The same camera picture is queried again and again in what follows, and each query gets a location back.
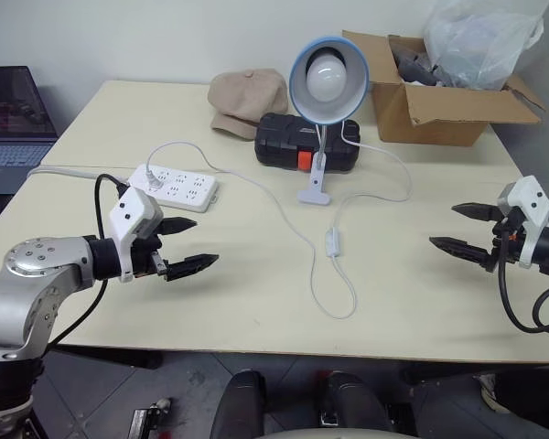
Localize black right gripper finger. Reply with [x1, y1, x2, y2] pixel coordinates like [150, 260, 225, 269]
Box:
[428, 236, 491, 271]
[451, 203, 501, 224]

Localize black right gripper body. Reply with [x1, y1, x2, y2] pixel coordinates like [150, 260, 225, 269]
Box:
[486, 205, 528, 274]

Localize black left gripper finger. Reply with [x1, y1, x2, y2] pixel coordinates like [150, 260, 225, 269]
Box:
[157, 217, 199, 239]
[165, 253, 221, 283]

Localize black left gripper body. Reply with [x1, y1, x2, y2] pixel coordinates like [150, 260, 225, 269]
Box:
[130, 231, 170, 281]

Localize blue clip desk lamp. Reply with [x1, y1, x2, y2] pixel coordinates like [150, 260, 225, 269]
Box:
[288, 36, 371, 206]

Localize white power strip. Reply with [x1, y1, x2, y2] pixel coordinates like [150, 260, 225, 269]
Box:
[126, 163, 220, 214]

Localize brown cardboard box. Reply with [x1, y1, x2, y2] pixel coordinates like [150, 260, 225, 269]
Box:
[341, 29, 547, 148]

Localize black tool case orange latch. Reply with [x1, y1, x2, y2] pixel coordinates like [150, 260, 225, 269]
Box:
[253, 112, 362, 176]

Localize white sneaker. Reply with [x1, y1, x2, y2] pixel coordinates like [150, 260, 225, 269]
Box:
[477, 372, 505, 409]

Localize beige flat cap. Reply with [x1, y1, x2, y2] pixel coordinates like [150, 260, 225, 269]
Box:
[207, 68, 289, 141]

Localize dark rounded shape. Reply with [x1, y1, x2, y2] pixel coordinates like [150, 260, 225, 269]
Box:
[210, 369, 267, 439]

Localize grey items in box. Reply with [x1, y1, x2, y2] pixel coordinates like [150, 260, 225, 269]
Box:
[389, 37, 441, 88]

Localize clear plastic bag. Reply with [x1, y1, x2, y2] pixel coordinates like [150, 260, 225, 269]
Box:
[422, 0, 545, 91]

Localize open laptop computer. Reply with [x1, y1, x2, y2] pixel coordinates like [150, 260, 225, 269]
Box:
[0, 65, 60, 197]

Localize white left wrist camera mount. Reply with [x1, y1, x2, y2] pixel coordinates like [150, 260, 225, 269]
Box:
[107, 186, 165, 284]

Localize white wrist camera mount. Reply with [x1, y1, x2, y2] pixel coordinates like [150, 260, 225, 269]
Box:
[107, 186, 165, 284]
[496, 176, 549, 269]

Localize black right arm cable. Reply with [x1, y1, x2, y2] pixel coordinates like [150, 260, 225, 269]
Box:
[497, 219, 549, 338]

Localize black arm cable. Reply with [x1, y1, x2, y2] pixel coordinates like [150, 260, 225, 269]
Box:
[48, 172, 132, 348]
[497, 219, 549, 338]

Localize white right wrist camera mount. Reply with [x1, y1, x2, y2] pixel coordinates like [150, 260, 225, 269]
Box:
[496, 176, 549, 269]

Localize white lamp cord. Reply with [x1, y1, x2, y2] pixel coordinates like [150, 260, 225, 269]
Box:
[145, 119, 414, 320]

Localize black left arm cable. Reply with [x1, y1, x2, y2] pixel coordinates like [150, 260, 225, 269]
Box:
[48, 172, 132, 348]

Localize black table frame bar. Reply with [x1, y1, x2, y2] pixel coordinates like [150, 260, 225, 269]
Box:
[48, 344, 164, 371]

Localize grey power strip cord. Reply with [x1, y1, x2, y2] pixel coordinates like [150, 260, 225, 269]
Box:
[26, 165, 136, 182]

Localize white inline cord switch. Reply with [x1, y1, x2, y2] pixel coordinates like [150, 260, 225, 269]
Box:
[324, 227, 342, 259]

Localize metal floor bracket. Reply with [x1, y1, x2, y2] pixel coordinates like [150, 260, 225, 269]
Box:
[131, 397, 173, 439]

